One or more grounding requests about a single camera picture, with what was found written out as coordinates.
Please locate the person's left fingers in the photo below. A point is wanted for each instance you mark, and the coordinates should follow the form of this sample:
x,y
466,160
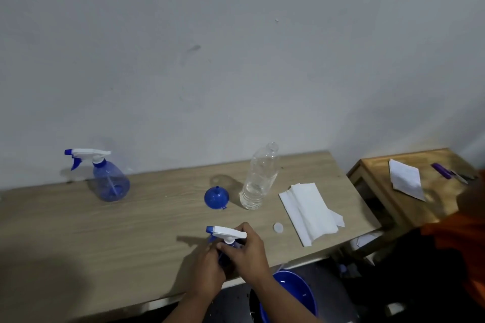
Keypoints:
x,y
212,251

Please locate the person's right hand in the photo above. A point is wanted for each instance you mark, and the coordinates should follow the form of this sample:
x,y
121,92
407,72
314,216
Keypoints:
x,y
250,258

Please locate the white box under table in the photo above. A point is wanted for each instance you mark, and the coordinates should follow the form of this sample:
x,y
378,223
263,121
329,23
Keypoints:
x,y
365,240

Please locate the clear plastic water bottle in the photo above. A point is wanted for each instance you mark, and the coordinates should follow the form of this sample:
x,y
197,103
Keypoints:
x,y
259,179

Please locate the person's left forearm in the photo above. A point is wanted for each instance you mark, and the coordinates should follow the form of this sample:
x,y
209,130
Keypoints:
x,y
189,309

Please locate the small wooden side table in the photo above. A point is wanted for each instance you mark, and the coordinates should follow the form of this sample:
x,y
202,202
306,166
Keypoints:
x,y
413,201

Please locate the small blue spray bottle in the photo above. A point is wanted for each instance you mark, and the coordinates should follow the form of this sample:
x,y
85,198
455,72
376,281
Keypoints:
x,y
227,233

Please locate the blue plastic basin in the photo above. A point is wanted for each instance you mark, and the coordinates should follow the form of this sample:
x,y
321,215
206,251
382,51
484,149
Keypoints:
x,y
295,292

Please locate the grey pen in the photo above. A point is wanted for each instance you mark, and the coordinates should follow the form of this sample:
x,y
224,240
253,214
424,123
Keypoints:
x,y
459,177

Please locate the blue spray bottle white trigger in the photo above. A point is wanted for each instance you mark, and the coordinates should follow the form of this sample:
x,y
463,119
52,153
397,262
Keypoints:
x,y
110,181

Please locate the person's left hand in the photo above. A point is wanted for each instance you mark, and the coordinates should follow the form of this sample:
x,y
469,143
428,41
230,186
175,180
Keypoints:
x,y
206,273

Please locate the blue plastic funnel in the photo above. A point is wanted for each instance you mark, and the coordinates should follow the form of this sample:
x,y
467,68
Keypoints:
x,y
216,198

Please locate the purple marker pen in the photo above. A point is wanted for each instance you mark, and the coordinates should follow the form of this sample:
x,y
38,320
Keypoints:
x,y
441,170

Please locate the white bottle cap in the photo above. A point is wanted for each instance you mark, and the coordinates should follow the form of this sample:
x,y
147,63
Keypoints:
x,y
278,227

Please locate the person's right thumb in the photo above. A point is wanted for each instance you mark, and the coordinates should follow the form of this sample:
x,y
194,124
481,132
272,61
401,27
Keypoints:
x,y
229,249

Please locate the white paper towel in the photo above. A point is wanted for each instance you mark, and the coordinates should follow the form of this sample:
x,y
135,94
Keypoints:
x,y
309,213

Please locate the white paper sheet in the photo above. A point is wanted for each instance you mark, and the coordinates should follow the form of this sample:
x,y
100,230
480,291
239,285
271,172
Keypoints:
x,y
407,181

